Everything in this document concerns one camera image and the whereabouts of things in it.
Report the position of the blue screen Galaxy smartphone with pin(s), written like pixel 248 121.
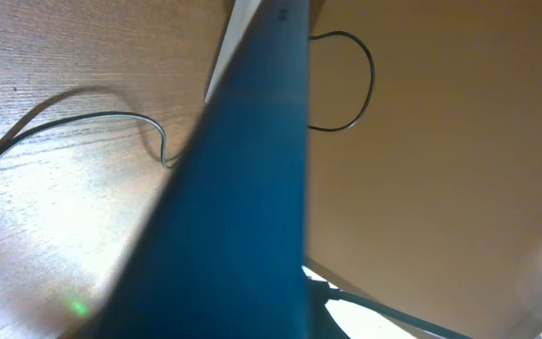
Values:
pixel 221 255

